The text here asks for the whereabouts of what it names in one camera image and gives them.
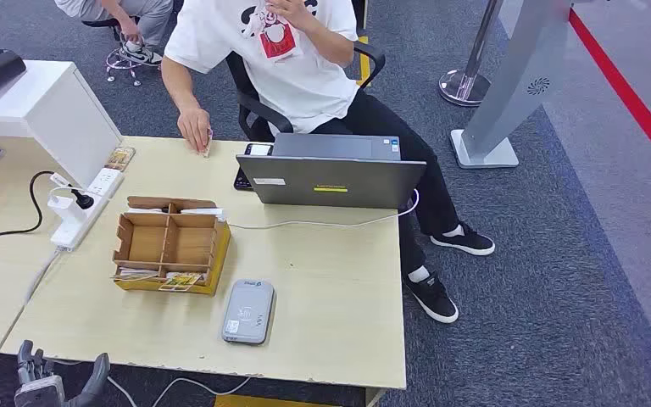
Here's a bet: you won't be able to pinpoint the person's right hand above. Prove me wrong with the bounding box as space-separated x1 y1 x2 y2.
176 105 213 154

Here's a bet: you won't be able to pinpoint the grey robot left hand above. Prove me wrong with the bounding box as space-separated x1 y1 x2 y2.
16 339 111 407

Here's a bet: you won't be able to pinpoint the person's left hand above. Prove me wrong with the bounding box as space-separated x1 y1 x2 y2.
266 0 316 32

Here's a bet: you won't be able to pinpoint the brown patterned card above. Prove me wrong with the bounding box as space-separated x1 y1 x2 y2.
103 147 136 172

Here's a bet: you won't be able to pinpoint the wooden card organizer box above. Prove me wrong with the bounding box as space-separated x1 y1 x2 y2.
112 196 232 297

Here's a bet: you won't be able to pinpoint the person on stool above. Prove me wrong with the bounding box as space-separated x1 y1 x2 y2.
53 0 176 67

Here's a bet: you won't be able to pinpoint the pale room key cards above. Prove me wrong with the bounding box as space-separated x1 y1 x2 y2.
112 268 162 282

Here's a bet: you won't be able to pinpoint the yellow green room key cards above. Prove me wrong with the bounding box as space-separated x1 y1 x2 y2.
159 272 205 293

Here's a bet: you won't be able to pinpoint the grey card reader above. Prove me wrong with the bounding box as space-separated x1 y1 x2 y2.
221 279 276 345

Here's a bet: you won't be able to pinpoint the black office chair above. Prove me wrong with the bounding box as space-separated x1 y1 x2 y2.
225 40 387 142

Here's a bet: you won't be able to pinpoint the black smartphone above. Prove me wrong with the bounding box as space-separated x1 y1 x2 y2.
233 142 275 192

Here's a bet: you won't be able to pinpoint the white cards wide stack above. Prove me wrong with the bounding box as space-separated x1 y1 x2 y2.
180 208 227 221

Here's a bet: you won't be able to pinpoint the chrome stool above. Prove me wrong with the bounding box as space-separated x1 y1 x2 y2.
81 16 164 87

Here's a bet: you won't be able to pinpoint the white power strip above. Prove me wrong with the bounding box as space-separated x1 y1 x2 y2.
50 167 125 252

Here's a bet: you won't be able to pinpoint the white cabinet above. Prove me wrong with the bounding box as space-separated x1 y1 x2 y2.
0 59 124 190

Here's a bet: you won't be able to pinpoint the grey laptop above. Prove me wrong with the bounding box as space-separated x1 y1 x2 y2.
235 132 428 210

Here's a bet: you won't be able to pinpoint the white charger adapter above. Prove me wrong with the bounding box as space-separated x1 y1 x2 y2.
47 187 82 224

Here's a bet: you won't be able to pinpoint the grey kiosk stand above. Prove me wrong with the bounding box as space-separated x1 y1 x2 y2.
449 0 576 170

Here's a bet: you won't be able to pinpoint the yellow board under desk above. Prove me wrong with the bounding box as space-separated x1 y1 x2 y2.
214 393 332 407

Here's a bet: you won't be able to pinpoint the white power strip cord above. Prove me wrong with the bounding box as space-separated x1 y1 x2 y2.
22 249 64 307

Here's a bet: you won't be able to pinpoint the black plug with cable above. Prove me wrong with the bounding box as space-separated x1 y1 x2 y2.
0 170 95 240

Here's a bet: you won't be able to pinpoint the white laptop charging cable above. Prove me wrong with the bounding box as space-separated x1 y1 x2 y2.
226 188 421 231

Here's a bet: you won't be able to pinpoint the white cable under desk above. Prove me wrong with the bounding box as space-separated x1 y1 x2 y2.
55 359 253 407

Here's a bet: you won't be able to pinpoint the chrome stanchion post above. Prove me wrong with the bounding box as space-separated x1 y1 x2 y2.
437 0 506 108

